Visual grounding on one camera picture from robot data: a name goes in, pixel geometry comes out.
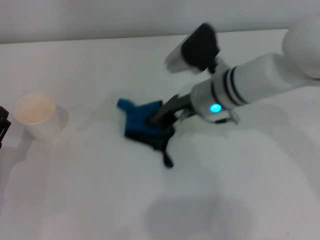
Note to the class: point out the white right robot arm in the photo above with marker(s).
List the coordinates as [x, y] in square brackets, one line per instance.
[255, 80]

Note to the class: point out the white paper cup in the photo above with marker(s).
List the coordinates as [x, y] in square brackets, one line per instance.
[37, 117]

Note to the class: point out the blue rag with black trim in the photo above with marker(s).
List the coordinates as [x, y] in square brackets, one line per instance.
[140, 122]

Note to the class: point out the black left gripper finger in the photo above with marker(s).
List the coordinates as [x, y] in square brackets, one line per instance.
[4, 131]
[3, 113]

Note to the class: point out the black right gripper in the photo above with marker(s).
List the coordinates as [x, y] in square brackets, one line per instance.
[183, 105]

